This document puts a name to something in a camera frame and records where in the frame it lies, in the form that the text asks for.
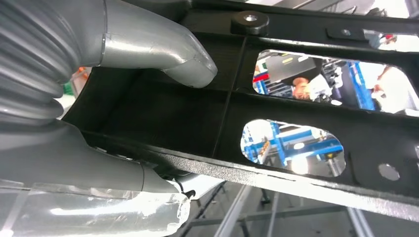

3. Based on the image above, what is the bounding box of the stainless steel workbench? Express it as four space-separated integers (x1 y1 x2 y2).
181 181 376 237

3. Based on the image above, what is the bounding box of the blue metal shelf rack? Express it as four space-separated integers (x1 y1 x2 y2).
242 62 377 167

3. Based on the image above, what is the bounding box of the orange plastic bag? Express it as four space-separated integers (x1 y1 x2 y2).
77 66 91 81

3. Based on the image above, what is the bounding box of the person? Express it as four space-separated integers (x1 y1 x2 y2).
370 64 415 114
291 77 312 100

